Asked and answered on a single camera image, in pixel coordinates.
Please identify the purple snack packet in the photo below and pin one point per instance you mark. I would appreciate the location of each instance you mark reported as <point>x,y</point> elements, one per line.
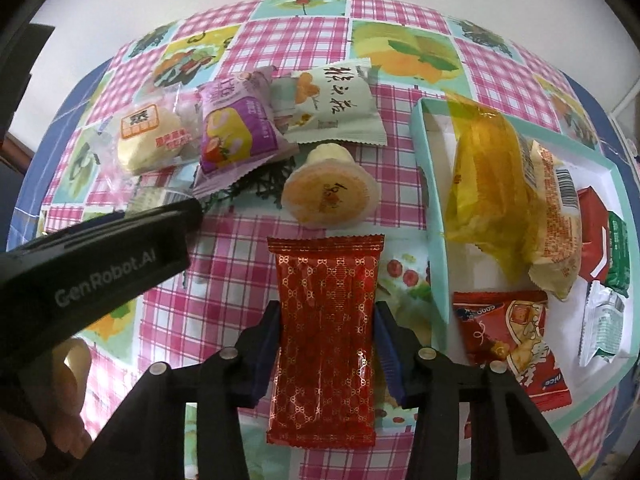
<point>240,135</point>

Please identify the green snack packet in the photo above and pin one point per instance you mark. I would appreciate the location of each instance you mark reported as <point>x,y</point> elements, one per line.
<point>619,255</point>

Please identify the beige snack packet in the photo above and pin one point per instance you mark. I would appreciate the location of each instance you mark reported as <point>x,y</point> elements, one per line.
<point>555,230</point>

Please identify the pink checked printed tablecloth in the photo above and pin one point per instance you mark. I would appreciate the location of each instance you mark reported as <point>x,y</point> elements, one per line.
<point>225,270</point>

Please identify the red cartoon snack packet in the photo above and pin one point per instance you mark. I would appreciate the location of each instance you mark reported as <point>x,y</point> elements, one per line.
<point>510,340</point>

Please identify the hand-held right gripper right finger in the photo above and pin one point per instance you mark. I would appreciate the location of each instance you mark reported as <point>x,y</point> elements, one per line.
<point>387,355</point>

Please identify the clear bread packet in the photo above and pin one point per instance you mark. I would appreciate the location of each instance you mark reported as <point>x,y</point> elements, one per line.
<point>145,140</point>

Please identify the person's left hand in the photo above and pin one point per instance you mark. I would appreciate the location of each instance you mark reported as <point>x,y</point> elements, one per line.
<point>55,400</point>

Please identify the white snack packet orange flower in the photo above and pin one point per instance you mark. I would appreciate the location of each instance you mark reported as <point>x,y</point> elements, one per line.
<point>335,105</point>

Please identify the orange jelly cup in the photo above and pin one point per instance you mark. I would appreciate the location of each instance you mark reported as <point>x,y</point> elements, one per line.
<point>325,195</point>

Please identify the dark cabinet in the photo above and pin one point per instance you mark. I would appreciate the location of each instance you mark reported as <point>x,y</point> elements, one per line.
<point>25,75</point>

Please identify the yellow transparent packet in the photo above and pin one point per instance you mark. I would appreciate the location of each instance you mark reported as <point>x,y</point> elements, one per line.
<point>490,185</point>

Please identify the white and green packet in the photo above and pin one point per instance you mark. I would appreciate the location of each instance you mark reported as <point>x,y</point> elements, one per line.
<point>602,325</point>

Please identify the long red patterned packet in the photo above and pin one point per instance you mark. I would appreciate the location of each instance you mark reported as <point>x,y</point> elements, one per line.
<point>325,340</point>

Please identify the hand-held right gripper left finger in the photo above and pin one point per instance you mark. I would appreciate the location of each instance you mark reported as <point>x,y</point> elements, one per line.
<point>261,355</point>

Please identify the mint green box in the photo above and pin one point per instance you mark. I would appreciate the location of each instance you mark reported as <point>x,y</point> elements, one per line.
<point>435,240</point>

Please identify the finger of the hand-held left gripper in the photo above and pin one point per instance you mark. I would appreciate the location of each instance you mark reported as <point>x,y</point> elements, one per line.
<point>191,215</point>

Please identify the small dark red packet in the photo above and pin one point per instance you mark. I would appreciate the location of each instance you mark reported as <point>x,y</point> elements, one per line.
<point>592,230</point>

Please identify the white metal rack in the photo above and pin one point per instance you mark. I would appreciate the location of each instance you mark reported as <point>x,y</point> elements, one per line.
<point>630,125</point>

